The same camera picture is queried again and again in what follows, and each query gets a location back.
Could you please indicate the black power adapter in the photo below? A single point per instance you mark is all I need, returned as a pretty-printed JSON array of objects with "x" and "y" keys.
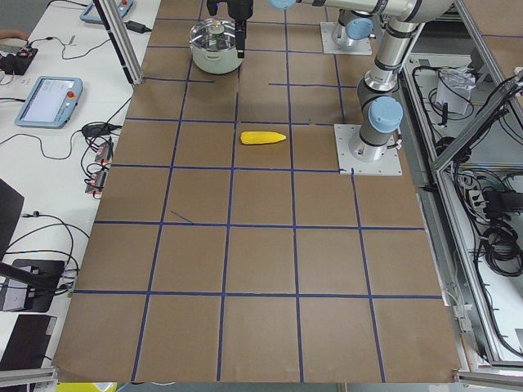
[{"x": 137, "y": 27}]

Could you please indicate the aluminium frame post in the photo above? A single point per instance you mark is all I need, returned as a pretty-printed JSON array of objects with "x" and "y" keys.
[{"x": 121, "y": 42}]

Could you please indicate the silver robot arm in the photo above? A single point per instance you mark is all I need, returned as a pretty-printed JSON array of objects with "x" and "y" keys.
[
  {"x": 352, "y": 15},
  {"x": 382, "y": 114}
]

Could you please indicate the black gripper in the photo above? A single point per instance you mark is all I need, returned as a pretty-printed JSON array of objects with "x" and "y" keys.
[{"x": 241, "y": 8}]

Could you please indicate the yellow corn cob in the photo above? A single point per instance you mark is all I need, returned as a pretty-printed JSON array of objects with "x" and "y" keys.
[{"x": 261, "y": 137}]

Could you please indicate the white cooking pot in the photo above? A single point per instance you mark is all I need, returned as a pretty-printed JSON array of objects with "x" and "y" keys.
[{"x": 221, "y": 62}]

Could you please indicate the glass pot lid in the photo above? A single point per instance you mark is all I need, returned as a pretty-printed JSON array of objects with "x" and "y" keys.
[{"x": 213, "y": 34}]

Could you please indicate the near blue teach pendant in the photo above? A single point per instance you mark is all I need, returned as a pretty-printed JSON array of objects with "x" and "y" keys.
[{"x": 50, "y": 103}]

